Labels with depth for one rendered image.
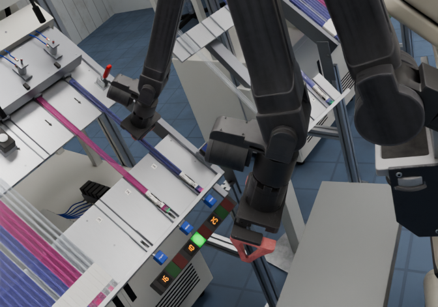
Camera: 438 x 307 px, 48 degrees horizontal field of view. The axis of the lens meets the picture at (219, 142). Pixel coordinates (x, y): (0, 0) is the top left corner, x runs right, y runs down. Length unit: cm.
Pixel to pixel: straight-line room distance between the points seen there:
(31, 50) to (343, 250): 101
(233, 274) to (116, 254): 92
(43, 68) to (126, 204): 45
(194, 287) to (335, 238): 82
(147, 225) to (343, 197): 55
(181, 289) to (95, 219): 71
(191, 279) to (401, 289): 78
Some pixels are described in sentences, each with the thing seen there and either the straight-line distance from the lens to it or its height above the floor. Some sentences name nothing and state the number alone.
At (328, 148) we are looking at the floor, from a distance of 259.
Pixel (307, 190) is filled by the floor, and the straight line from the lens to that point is 238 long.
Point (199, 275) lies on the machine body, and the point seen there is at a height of 15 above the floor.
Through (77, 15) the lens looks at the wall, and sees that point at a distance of 571.
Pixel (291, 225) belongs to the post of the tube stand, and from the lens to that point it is 196.
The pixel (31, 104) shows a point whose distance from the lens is 147.
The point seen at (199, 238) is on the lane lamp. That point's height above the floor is 66.
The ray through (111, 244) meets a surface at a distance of 130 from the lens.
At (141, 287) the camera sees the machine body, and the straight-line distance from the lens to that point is 178.
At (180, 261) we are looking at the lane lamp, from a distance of 133.
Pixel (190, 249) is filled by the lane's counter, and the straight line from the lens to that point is 135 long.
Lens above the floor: 157
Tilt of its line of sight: 33 degrees down
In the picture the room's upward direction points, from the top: 21 degrees counter-clockwise
